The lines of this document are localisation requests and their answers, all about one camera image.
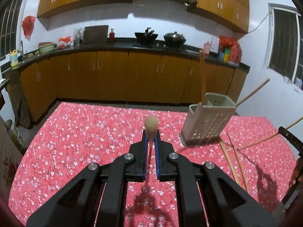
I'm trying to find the left window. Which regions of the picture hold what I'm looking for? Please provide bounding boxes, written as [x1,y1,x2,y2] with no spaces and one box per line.
[0,0,22,59]

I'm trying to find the red bottle on counter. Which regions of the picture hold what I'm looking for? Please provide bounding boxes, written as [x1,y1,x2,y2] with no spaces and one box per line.
[109,28,115,43]

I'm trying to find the green basin on counter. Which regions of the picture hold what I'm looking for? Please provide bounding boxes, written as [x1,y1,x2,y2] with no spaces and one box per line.
[38,42,56,53]

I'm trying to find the red plastic bag on wall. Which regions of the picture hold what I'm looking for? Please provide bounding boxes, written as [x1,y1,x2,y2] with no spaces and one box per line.
[22,15,36,41]

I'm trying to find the beige perforated utensil holder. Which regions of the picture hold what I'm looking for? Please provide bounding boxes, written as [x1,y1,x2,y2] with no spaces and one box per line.
[179,93,237,146]

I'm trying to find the black wok left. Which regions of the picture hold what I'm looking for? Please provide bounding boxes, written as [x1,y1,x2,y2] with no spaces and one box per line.
[135,27,158,46]

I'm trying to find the black lidded wok right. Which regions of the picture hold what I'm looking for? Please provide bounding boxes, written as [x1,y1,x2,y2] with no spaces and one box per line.
[163,31,186,49]

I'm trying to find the dark cutting board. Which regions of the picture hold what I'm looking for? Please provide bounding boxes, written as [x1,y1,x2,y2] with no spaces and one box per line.
[83,25,109,44]

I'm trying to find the window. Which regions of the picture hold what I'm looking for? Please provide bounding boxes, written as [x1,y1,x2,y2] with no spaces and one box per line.
[0,0,22,59]
[267,6,302,89]

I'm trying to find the yellow detergent bottle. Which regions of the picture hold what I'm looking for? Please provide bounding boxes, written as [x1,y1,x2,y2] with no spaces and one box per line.
[9,49,19,69]

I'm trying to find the red bags and boxes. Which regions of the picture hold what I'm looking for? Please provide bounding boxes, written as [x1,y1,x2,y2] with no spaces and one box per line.
[218,36,242,65]

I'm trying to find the right window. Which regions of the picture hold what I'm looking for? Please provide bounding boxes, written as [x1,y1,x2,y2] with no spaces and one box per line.
[267,6,302,89]

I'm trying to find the lower wooden kitchen cabinets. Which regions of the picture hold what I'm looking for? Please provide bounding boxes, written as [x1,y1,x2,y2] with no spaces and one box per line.
[20,51,248,122]

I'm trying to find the orange plastic bag on counter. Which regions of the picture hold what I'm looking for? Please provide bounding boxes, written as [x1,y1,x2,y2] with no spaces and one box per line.
[57,36,71,49]

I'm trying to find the pink bottle on counter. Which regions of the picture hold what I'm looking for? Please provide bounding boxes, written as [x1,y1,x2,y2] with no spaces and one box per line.
[203,42,211,56]

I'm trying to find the red floral tablecloth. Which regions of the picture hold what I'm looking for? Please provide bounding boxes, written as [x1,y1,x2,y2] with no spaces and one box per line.
[8,103,296,223]

